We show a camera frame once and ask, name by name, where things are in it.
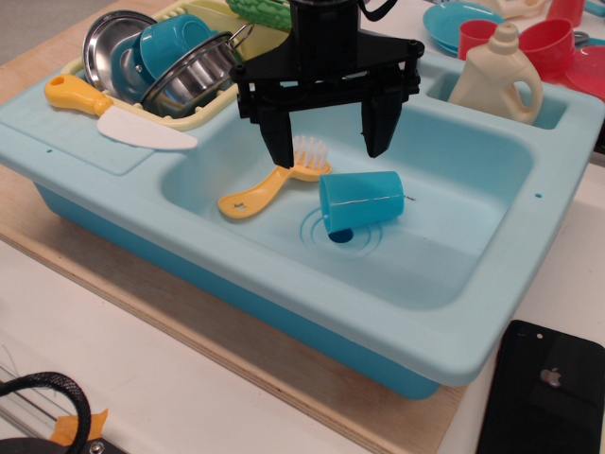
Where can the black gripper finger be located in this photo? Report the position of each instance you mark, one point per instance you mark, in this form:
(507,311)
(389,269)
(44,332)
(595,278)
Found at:
(385,123)
(276,131)

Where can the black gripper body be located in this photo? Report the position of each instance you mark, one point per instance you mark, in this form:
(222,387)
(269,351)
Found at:
(328,59)

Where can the blue plastic cup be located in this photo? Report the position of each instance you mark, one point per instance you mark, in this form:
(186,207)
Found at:
(351,200)

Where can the red plastic cup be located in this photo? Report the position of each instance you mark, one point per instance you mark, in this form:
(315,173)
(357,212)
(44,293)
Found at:
(473,33)

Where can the red tall cup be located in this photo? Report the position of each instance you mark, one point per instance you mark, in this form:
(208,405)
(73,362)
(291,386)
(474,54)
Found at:
(569,10)

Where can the yellow dish brush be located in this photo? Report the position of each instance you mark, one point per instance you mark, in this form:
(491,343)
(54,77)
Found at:
(310,162)

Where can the green toy vegetable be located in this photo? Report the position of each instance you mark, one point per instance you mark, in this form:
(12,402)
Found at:
(270,13)

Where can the steel pot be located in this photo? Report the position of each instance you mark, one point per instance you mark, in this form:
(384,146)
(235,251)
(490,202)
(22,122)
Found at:
(197,77)

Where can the cream detergent bottle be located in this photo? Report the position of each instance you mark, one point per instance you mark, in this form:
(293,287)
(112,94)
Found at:
(498,78)

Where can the blue plate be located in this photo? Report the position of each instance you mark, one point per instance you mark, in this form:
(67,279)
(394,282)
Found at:
(442,22)

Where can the blue bowl in rack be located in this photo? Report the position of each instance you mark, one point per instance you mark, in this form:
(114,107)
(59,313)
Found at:
(163,44)

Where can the light blue toy sink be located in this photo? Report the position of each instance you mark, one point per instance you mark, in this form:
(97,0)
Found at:
(415,302)

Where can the cream toy object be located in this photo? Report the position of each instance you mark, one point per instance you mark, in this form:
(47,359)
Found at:
(509,9)

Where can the red plastic bowl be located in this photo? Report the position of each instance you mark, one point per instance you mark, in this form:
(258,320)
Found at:
(550,47)

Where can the steel pot lid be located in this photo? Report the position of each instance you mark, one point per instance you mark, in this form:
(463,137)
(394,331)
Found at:
(112,58)

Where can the red plate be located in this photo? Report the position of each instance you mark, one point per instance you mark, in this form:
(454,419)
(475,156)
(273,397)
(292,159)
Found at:
(586,72)

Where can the plywood board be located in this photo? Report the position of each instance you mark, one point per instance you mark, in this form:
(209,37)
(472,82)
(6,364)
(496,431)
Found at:
(178,370)

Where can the black smartphone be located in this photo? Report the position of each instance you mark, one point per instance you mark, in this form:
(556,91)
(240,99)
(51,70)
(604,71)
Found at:
(547,394)

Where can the yellow handled toy knife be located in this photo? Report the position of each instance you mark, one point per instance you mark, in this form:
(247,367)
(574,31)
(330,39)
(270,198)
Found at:
(69,92)

